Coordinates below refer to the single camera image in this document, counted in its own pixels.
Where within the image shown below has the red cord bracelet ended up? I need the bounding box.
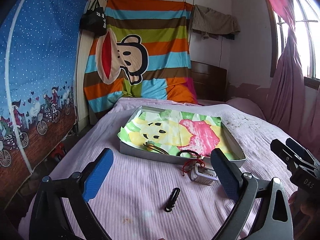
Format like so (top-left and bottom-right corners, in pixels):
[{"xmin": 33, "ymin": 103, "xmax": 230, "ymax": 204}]
[{"xmin": 181, "ymin": 152, "xmax": 206, "ymax": 176}]

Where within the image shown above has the black chain clip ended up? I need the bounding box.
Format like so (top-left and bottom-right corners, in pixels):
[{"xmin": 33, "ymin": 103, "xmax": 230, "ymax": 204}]
[{"xmin": 164, "ymin": 187, "xmax": 181, "ymax": 212}]

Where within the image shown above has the right hand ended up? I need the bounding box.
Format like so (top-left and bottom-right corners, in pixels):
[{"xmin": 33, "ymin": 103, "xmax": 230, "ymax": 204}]
[{"xmin": 289, "ymin": 189, "xmax": 319, "ymax": 239}]

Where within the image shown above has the pink curtain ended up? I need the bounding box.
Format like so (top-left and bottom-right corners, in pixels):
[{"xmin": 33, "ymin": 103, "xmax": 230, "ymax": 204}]
[{"xmin": 265, "ymin": 0, "xmax": 319, "ymax": 158}]

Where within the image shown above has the grey cardboard tray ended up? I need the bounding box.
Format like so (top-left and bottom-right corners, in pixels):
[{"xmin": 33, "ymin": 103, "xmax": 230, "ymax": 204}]
[{"xmin": 118, "ymin": 106, "xmax": 246, "ymax": 167}]

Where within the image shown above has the pink pillow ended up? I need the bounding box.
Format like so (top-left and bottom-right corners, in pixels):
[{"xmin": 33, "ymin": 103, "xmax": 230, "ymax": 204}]
[{"xmin": 226, "ymin": 98, "xmax": 266, "ymax": 120}]

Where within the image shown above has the colourful painted paper liner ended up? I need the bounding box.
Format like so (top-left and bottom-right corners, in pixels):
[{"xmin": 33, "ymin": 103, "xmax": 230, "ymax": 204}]
[{"xmin": 118, "ymin": 109, "xmax": 238, "ymax": 160}]

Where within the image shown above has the dark wooden headboard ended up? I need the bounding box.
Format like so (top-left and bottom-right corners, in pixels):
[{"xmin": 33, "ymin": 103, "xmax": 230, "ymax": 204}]
[{"xmin": 191, "ymin": 61, "xmax": 227, "ymax": 101}]

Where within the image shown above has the window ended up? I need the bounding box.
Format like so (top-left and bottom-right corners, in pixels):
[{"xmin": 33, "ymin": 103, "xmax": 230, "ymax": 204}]
[{"xmin": 273, "ymin": 0, "xmax": 320, "ymax": 81}]

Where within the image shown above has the striped monkey blanket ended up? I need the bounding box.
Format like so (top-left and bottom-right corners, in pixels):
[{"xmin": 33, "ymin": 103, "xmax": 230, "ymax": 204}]
[{"xmin": 84, "ymin": 0, "xmax": 197, "ymax": 118}]

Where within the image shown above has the olive hanging garment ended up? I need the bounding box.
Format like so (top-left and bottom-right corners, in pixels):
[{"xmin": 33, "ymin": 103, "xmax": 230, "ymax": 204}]
[{"xmin": 191, "ymin": 5, "xmax": 240, "ymax": 40}]

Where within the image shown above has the black hanging bag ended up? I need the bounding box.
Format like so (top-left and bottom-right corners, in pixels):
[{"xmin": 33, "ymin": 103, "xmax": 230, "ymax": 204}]
[{"xmin": 79, "ymin": 0, "xmax": 107, "ymax": 36}]

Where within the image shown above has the blue fabric wardrobe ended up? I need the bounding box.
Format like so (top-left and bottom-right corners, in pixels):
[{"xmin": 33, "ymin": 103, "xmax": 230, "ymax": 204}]
[{"xmin": 1, "ymin": 0, "xmax": 87, "ymax": 206}]

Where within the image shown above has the black braided hair tie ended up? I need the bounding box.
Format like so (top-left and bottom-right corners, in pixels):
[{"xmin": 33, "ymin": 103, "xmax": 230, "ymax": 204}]
[{"xmin": 177, "ymin": 149, "xmax": 201, "ymax": 158}]

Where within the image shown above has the brown hair tie yellow bead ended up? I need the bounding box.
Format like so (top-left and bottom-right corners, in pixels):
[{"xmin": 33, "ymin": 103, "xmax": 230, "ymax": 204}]
[{"xmin": 143, "ymin": 140, "xmax": 169, "ymax": 155}]

